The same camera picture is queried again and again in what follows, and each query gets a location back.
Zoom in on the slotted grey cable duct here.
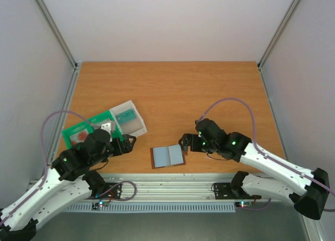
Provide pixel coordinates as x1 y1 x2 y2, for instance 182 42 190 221
64 202 236 214

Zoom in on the green plastic organizer tray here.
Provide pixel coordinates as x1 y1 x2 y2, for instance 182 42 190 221
62 110 124 149

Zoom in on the small circuit board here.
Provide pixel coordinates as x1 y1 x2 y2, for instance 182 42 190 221
91 201 109 211
235 201 256 208

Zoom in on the aluminium front rail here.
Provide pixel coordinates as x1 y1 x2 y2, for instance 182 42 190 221
27 173 291 203

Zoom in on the aluminium frame post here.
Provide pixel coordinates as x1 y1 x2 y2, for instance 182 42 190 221
257 0 302 71
35 0 78 70

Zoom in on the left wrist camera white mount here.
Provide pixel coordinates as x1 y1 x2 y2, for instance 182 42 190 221
100 121 116 141

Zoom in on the left aluminium frame post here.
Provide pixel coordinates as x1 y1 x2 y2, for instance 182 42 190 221
35 0 78 70

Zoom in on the left small circuit board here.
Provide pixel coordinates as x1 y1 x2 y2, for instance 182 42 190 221
91 201 109 211

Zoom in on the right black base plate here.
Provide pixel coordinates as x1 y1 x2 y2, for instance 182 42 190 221
211 182 242 200

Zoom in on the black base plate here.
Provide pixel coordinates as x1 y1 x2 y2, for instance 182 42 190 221
211 182 242 200
90 182 122 200

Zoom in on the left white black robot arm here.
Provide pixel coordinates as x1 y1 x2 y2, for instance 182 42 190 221
1 129 136 240

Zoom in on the brown leather card holder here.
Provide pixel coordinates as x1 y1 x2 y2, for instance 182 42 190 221
150 144 186 169

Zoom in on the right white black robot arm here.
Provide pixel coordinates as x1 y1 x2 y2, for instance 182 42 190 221
178 119 329 220

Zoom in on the right small circuit board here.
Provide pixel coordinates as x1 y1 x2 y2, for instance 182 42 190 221
235 201 256 208

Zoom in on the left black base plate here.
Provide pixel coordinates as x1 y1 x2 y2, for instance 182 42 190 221
90 182 122 200

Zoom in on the right aluminium frame post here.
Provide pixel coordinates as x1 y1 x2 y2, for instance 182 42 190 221
257 0 302 71

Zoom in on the white translucent tray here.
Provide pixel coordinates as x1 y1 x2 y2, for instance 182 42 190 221
109 100 148 137

